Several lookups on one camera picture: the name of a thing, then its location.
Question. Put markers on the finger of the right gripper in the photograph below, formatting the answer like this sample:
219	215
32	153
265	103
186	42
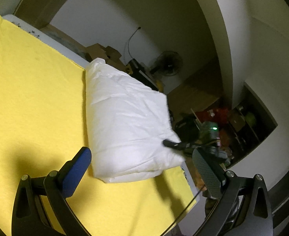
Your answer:
181	146

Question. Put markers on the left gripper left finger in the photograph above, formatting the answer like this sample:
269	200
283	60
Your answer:
29	215

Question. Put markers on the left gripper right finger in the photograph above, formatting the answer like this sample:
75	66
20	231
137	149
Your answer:
243	206

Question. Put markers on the white puffer jacket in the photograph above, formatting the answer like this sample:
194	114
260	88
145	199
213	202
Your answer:
127	123

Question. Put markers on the black standing fan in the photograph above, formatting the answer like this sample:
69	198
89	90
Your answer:
169	63

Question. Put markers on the black yellow box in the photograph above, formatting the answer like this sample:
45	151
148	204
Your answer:
138	72

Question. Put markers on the brown cardboard box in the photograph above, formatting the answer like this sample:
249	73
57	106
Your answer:
109	54

